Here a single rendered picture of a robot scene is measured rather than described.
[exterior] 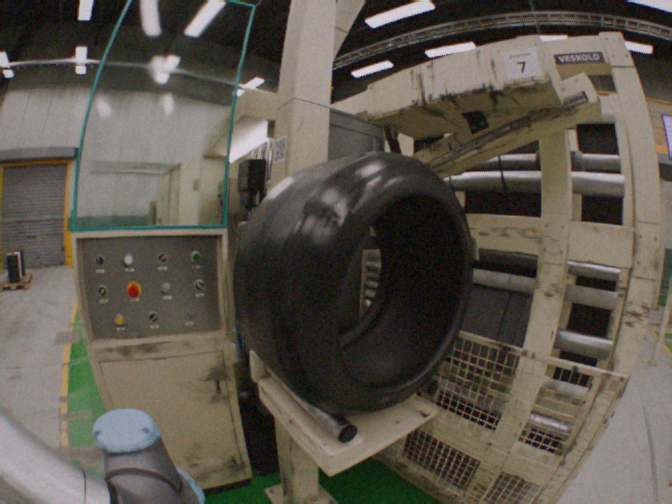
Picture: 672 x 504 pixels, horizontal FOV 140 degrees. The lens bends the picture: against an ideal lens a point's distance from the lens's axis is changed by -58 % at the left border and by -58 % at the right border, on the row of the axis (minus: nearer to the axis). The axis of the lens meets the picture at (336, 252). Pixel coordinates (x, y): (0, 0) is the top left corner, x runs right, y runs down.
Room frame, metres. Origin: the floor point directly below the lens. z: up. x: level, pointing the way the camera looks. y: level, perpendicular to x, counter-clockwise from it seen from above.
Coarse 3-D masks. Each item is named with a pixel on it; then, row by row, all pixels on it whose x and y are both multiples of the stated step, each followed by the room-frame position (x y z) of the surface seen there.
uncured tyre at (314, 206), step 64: (320, 192) 0.42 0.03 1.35; (384, 192) 0.45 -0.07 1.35; (448, 192) 0.57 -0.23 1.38; (256, 256) 0.45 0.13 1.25; (320, 256) 0.39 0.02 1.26; (384, 256) 0.85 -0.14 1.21; (448, 256) 0.74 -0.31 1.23; (256, 320) 0.43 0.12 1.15; (320, 320) 0.38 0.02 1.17; (384, 320) 0.83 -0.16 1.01; (448, 320) 0.70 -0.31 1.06; (320, 384) 0.39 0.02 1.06; (384, 384) 0.62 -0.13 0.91
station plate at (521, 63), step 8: (528, 48) 0.46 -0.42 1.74; (504, 56) 0.51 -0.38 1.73; (512, 56) 0.50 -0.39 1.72; (520, 56) 0.48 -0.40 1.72; (528, 56) 0.46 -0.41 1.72; (536, 56) 0.45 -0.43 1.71; (512, 64) 0.50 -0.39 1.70; (520, 64) 0.48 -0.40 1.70; (528, 64) 0.47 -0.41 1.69; (536, 64) 0.45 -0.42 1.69; (512, 72) 0.51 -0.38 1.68; (520, 72) 0.49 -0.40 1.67; (528, 72) 0.47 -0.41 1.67; (536, 72) 0.46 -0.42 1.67
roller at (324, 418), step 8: (272, 376) 0.67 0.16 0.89; (280, 384) 0.63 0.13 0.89; (288, 392) 0.59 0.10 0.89; (296, 400) 0.56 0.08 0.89; (304, 408) 0.53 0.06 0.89; (312, 408) 0.51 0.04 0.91; (312, 416) 0.51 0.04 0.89; (320, 416) 0.49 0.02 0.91; (328, 416) 0.48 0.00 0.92; (336, 416) 0.47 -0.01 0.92; (328, 424) 0.46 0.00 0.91; (336, 424) 0.45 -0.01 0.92; (344, 424) 0.45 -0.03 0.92; (352, 424) 0.46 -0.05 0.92; (336, 432) 0.44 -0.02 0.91; (344, 432) 0.43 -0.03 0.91; (352, 432) 0.44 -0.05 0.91; (344, 440) 0.43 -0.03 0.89
